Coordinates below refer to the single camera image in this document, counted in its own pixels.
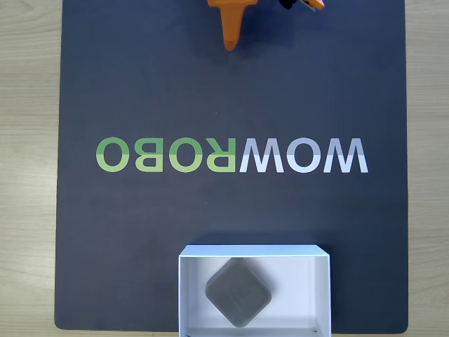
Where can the black camera module with board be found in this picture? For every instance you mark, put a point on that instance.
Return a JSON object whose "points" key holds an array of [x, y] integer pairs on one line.
{"points": [[287, 3]]}

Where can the dark mat with WOWROBO print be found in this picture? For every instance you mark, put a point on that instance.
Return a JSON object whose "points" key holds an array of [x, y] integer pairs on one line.
{"points": [[140, 87]]}

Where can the grey square USB case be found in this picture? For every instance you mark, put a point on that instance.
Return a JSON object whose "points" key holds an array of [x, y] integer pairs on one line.
{"points": [[238, 293]]}

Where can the orange camera bracket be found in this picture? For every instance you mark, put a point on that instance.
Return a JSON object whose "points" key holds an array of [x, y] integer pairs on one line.
{"points": [[315, 3]]}

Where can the white cardboard box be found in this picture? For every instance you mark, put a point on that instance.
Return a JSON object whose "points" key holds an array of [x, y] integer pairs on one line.
{"points": [[308, 281]]}

